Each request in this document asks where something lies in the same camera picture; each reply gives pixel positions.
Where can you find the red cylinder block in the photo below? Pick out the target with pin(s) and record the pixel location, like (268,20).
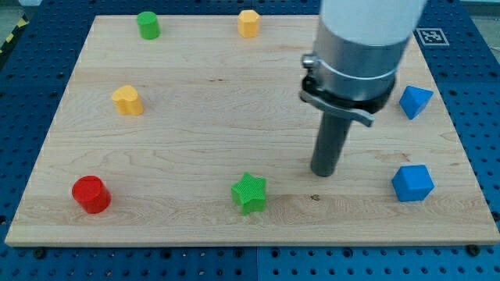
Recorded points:
(91,194)

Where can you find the blue cube block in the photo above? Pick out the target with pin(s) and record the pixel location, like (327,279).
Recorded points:
(412,183)

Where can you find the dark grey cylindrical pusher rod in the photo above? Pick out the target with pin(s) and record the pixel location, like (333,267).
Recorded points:
(330,140)

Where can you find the green cylinder block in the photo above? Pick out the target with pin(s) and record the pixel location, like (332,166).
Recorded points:
(148,25)

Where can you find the blue triangular prism block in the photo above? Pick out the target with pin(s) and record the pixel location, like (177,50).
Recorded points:
(414,100)

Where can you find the fiducial marker tag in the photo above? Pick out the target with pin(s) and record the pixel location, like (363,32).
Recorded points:
(430,36)

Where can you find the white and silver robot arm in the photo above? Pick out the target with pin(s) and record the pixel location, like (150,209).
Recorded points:
(358,46)

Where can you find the yellow heart block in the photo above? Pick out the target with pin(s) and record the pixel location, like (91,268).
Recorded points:
(127,101)

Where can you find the yellow hexagon block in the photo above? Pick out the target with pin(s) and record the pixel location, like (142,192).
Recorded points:
(248,23)

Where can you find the green star block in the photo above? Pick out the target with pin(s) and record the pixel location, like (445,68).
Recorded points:
(250,194)

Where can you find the wooden board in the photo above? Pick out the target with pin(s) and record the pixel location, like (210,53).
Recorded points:
(217,105)

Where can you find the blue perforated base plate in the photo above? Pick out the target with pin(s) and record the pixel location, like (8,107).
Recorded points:
(35,75)

